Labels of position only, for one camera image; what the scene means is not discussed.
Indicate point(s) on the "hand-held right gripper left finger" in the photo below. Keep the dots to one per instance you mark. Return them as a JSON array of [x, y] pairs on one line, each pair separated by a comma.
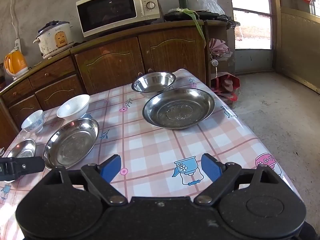
[[111, 167]]

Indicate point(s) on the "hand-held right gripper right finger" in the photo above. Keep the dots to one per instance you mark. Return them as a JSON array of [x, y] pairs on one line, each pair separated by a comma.
[[210, 167]]

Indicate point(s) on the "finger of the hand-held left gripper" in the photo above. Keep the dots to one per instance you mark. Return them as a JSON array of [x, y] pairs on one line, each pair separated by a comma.
[[25, 166]]

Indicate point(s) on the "blue patterned white bowl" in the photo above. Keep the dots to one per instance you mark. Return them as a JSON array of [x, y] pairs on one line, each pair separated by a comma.
[[32, 122]]

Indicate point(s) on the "large steel plate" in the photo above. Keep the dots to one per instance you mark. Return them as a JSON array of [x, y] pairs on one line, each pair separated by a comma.
[[178, 110]]

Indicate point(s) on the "plain white ceramic bowl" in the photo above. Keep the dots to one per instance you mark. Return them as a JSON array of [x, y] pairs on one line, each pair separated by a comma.
[[73, 105]]

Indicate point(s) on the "deep steel bowl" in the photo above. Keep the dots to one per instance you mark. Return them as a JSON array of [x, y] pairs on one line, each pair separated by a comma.
[[153, 81]]

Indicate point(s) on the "small steel plate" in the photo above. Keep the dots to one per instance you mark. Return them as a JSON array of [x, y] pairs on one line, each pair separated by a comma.
[[21, 150]]

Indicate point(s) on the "medium steel plate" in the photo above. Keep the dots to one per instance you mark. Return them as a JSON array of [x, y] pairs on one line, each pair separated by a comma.
[[71, 145]]

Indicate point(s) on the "red bag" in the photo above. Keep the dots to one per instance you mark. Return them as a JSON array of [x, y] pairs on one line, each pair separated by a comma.
[[233, 82]]

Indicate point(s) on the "brown wooden cabinet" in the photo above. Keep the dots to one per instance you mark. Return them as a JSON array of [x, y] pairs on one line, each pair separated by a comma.
[[110, 65]]

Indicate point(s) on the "orange electric kettle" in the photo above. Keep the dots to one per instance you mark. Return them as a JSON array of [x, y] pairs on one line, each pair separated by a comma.
[[16, 62]]

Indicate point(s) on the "pink folded umbrella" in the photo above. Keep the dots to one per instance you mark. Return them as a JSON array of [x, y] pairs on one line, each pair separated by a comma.
[[218, 48]]

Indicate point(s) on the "white power strip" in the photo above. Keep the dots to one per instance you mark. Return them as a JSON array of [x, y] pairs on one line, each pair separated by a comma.
[[17, 43]]

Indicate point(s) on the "white rice cooker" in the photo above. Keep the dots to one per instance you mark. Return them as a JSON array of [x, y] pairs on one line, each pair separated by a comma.
[[53, 41]]

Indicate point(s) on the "wooden side shelf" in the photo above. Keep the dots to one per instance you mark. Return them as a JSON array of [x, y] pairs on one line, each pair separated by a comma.
[[220, 31]]

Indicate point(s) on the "glazed door with grey panel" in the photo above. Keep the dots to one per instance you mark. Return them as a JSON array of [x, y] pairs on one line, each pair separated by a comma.
[[252, 30]]

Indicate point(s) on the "green leek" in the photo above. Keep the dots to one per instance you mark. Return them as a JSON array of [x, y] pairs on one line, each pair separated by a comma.
[[197, 22]]

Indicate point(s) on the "black crumpled plastic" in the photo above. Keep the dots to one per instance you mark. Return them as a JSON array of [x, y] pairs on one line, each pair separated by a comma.
[[230, 21]]

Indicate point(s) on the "black flat cooker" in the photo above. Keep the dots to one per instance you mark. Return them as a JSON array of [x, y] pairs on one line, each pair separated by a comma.
[[180, 17]]

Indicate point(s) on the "tan panelled door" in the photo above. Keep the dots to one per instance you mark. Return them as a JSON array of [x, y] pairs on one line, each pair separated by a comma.
[[300, 42]]

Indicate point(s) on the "cream microwave oven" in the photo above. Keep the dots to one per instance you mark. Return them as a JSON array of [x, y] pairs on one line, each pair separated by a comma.
[[112, 7]]

